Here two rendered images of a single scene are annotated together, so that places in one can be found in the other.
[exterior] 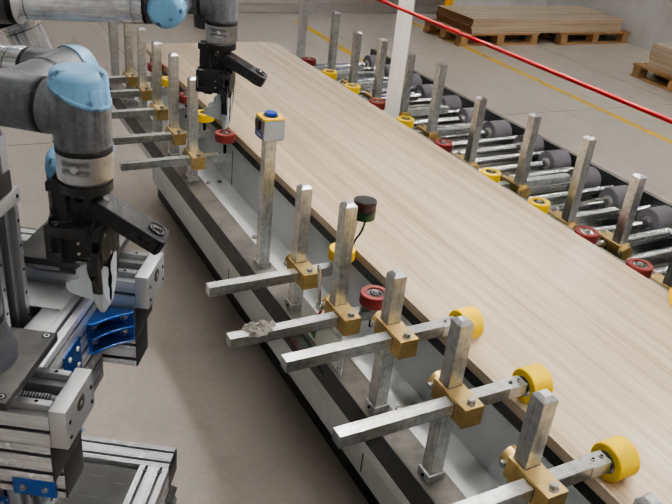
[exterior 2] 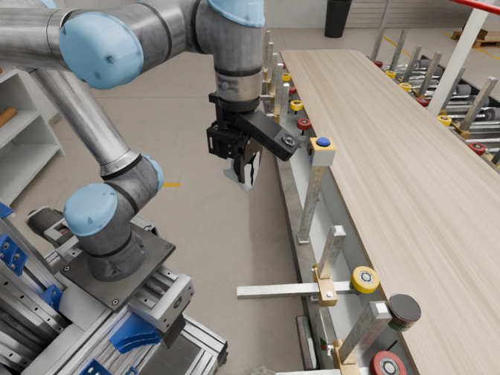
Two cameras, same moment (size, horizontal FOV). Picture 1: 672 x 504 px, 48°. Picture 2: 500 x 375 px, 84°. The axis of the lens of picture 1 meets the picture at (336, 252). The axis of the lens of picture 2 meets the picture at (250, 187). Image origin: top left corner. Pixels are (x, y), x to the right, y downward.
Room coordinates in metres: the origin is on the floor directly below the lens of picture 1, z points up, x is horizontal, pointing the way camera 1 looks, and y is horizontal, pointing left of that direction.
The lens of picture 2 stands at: (1.39, 0.10, 1.71)
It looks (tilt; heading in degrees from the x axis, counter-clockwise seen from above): 42 degrees down; 27
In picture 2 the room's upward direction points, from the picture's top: straight up
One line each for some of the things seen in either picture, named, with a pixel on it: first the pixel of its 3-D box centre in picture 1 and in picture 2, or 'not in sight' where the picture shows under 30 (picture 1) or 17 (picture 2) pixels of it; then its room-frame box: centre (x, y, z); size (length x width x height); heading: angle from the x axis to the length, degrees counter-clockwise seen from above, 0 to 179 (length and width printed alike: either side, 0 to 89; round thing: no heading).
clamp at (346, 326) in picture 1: (341, 313); (347, 368); (1.71, -0.03, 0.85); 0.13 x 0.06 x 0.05; 30
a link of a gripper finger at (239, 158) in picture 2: (224, 96); (242, 162); (1.76, 0.31, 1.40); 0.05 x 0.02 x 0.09; 178
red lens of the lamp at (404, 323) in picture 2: (365, 204); (402, 309); (1.75, -0.06, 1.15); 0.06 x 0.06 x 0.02
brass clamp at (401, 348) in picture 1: (393, 333); not in sight; (1.50, -0.16, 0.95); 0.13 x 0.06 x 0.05; 30
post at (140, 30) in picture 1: (142, 78); (269, 74); (3.46, 0.99, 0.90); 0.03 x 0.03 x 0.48; 30
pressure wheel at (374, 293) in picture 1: (372, 308); (382, 373); (1.74, -0.12, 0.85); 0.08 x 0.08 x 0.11
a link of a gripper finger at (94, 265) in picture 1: (97, 265); not in sight; (0.92, 0.33, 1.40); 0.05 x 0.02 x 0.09; 178
